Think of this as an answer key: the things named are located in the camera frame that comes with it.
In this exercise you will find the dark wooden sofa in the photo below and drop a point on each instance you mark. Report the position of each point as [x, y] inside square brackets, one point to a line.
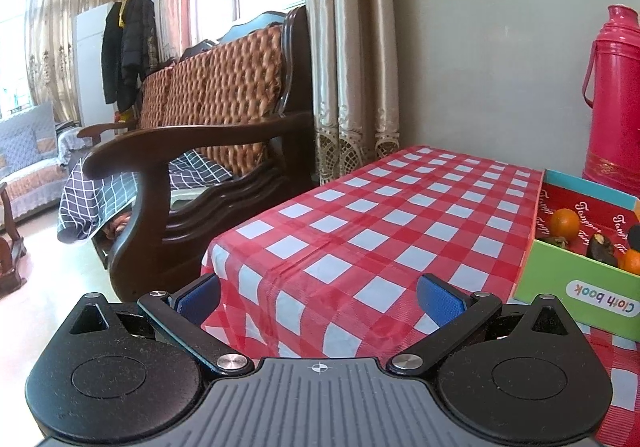
[165, 147]

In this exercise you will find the dark wooden furniture piece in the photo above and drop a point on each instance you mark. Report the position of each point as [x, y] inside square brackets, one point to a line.
[10, 252]

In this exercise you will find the brown woven sofa cushion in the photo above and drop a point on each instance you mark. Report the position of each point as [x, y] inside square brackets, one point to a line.
[225, 87]

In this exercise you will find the small orange tangerine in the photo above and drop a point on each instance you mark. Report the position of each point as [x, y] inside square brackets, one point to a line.
[566, 222]
[632, 262]

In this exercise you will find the black round fruit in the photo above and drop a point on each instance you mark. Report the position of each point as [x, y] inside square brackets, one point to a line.
[635, 236]

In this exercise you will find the dark blue checkered blanket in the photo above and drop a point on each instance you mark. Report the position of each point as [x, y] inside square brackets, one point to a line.
[95, 197]

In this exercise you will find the red thermos flask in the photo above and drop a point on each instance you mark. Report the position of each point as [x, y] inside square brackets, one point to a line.
[615, 102]

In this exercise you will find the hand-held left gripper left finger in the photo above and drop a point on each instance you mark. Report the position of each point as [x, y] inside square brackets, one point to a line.
[200, 301]

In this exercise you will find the red white checkered tablecloth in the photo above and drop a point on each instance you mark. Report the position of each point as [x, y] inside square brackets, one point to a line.
[380, 227]

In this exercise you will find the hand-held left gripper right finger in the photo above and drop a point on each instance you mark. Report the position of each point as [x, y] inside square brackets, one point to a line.
[440, 301]

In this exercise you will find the dark brown fruit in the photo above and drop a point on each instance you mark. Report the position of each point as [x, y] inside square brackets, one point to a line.
[601, 248]

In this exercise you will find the black coat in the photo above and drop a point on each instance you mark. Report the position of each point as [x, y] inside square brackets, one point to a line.
[132, 37]

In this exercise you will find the grey covered fabric sofa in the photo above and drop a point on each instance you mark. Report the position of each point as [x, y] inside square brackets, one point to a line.
[35, 162]

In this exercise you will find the colourful cardboard box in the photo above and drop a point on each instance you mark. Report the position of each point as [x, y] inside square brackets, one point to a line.
[565, 277]

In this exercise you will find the white refrigerator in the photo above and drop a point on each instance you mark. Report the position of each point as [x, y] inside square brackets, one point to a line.
[90, 62]

